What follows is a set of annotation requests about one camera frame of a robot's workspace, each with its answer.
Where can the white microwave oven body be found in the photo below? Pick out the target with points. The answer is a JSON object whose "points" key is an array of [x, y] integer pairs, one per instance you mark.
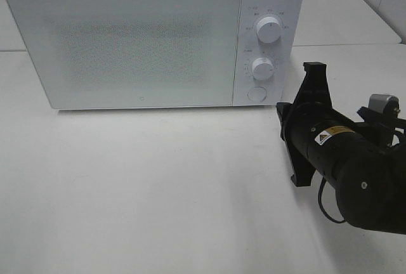
{"points": [[269, 1]]}

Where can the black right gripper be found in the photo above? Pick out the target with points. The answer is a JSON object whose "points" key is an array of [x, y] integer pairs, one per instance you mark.
{"points": [[299, 120]]}

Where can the white microwave door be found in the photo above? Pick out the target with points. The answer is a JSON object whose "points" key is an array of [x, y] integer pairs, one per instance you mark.
{"points": [[92, 54]]}

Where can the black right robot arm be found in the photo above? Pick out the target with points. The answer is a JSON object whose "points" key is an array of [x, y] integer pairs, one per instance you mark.
{"points": [[363, 161]]}

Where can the round door release button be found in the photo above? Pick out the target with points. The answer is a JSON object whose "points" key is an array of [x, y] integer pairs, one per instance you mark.
{"points": [[257, 94]]}

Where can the white timer knob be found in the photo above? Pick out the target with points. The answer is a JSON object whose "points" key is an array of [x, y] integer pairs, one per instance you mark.
{"points": [[262, 69]]}

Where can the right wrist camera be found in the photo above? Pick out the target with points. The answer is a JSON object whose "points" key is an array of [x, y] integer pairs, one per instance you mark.
{"points": [[380, 119]]}

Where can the upper white power knob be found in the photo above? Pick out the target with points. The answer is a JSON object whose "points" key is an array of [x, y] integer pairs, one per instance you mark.
{"points": [[268, 29]]}

